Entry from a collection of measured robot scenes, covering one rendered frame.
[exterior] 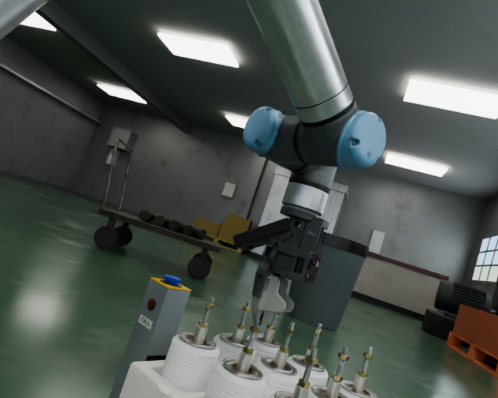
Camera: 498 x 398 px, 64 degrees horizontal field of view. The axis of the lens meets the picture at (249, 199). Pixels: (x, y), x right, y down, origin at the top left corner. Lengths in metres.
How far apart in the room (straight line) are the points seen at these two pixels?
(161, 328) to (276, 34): 0.67
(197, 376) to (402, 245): 10.01
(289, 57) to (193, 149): 11.53
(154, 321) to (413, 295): 7.34
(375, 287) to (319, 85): 7.58
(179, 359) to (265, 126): 0.45
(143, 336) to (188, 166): 11.05
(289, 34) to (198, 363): 0.57
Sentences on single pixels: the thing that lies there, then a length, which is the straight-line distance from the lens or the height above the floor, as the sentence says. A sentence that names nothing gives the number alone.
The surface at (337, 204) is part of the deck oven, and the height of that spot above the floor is 1.76.
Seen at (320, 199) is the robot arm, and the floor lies 0.57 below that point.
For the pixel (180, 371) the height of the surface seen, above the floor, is 0.20.
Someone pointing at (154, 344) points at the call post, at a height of 0.18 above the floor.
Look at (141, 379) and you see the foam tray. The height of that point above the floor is 0.17.
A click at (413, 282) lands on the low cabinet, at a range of 8.08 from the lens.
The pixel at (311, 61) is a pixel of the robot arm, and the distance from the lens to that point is 0.50.
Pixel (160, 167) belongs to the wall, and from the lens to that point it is 12.30.
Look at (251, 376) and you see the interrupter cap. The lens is 0.73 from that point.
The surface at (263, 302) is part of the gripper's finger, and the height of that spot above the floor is 0.38.
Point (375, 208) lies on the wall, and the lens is 10.72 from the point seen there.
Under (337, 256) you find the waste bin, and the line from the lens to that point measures 3.01.
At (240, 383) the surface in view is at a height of 0.24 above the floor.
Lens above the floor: 0.48
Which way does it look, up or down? 5 degrees up
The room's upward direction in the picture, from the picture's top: 18 degrees clockwise
